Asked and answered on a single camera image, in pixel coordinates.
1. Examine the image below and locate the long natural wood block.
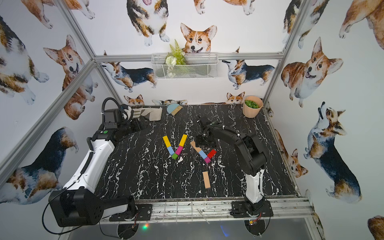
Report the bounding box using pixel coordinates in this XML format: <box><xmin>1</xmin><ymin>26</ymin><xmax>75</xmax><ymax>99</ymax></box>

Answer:
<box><xmin>190</xmin><ymin>141</ymin><xmax>202</xmax><ymax>153</ymax></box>

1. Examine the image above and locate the red block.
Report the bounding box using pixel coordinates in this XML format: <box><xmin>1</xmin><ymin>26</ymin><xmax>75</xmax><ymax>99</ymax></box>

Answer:
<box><xmin>207</xmin><ymin>150</ymin><xmax>217</xmax><ymax>159</ymax></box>

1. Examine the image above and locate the light blue rectangular block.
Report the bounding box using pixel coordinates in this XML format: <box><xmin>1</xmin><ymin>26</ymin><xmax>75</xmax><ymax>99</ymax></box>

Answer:
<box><xmin>199</xmin><ymin>150</ymin><xmax>208</xmax><ymax>160</ymax></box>

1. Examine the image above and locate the long yellow block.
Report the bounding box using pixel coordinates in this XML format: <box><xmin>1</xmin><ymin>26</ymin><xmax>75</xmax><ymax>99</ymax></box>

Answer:
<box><xmin>179</xmin><ymin>135</ymin><xmax>188</xmax><ymax>147</ymax></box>

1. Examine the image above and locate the small magenta block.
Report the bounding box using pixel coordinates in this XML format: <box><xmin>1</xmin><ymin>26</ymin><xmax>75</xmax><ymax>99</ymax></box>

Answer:
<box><xmin>204</xmin><ymin>157</ymin><xmax>211</xmax><ymax>164</ymax></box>

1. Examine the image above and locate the magenta rectangular block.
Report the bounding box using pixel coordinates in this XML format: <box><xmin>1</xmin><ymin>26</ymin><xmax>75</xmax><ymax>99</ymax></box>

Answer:
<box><xmin>175</xmin><ymin>146</ymin><xmax>184</xmax><ymax>156</ymax></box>

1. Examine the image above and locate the short yellow block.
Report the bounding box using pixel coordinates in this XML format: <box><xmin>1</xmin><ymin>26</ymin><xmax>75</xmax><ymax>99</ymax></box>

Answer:
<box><xmin>163</xmin><ymin>136</ymin><xmax>171</xmax><ymax>148</ymax></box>

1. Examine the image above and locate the small light blue block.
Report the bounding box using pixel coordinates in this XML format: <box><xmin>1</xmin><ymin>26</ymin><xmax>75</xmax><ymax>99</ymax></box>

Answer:
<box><xmin>167</xmin><ymin>147</ymin><xmax>175</xmax><ymax>155</ymax></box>

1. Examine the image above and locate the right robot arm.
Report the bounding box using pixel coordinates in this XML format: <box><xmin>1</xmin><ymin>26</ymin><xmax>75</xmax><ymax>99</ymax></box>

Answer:
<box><xmin>196</xmin><ymin>117</ymin><xmax>270</xmax><ymax>210</ymax></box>

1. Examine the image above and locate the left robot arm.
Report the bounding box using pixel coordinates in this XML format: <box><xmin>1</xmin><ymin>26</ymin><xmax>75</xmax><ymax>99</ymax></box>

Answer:
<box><xmin>49</xmin><ymin>117</ymin><xmax>149</xmax><ymax>228</ymax></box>

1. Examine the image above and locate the beige work glove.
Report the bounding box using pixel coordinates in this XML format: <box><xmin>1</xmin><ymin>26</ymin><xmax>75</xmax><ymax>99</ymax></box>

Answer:
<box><xmin>133</xmin><ymin>108</ymin><xmax>163</xmax><ymax>122</ymax></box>

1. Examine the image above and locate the pink pot with greens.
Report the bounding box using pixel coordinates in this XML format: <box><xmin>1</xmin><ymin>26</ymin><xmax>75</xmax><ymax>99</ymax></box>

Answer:
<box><xmin>243</xmin><ymin>96</ymin><xmax>264</xmax><ymax>119</ymax></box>

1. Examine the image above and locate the green fern plant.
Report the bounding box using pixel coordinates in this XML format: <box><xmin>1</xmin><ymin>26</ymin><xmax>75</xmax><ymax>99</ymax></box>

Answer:
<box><xmin>165</xmin><ymin>40</ymin><xmax>187</xmax><ymax>78</ymax></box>

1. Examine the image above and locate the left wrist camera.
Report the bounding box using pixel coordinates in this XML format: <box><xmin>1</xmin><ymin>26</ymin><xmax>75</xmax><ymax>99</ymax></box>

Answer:
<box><xmin>102</xmin><ymin>97</ymin><xmax>126</xmax><ymax>130</ymax></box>

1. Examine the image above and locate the white wire basket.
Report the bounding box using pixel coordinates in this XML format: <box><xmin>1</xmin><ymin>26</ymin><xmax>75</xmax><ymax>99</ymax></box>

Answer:
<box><xmin>151</xmin><ymin>53</ymin><xmax>219</xmax><ymax>79</ymax></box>

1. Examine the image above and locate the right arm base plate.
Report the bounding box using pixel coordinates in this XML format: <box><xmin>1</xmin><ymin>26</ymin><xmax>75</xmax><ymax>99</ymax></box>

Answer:
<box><xmin>230</xmin><ymin>200</ymin><xmax>274</xmax><ymax>218</ymax></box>

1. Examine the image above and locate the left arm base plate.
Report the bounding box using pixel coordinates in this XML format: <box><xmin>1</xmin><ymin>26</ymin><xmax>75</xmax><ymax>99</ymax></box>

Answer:
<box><xmin>109</xmin><ymin>204</ymin><xmax>153</xmax><ymax>222</ymax></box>

